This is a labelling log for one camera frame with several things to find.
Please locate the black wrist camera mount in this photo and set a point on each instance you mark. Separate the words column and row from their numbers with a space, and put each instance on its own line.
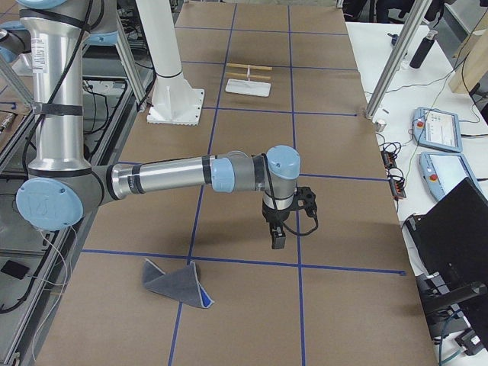
column 306, row 201

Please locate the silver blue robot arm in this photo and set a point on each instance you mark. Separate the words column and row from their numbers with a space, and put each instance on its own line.
column 63, row 186
column 15, row 40

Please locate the black phone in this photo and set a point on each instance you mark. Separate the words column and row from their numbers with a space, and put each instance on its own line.
column 15, row 269

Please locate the grey blue towel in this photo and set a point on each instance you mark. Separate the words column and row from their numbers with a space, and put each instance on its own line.
column 182, row 285

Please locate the white wooden towel rack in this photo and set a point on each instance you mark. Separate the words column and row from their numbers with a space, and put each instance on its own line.
column 247, row 83

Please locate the aluminium frame post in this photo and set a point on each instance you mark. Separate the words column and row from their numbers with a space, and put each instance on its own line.
column 418, row 10

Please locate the black water bottle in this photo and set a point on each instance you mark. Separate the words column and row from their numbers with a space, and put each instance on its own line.
column 423, row 49

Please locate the lower teach pendant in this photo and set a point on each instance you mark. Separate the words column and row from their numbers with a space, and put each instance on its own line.
column 443, row 171

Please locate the black laptop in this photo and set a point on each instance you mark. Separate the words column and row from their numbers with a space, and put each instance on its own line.
column 451, row 240

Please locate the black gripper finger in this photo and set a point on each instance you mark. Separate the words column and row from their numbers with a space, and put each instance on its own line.
column 275, row 232
column 281, row 237

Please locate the upper teach pendant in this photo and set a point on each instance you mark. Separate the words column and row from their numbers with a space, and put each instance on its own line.
column 437, row 129

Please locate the teach pendant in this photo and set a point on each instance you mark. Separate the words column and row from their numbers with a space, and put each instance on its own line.
column 443, row 171
column 437, row 129

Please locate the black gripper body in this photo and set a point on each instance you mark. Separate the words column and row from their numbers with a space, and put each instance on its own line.
column 275, row 218

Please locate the black cable hub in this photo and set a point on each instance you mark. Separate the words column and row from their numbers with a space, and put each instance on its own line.
column 397, row 188
column 389, row 160

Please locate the wooden board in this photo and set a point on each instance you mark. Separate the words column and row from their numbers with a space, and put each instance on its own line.
column 474, row 65

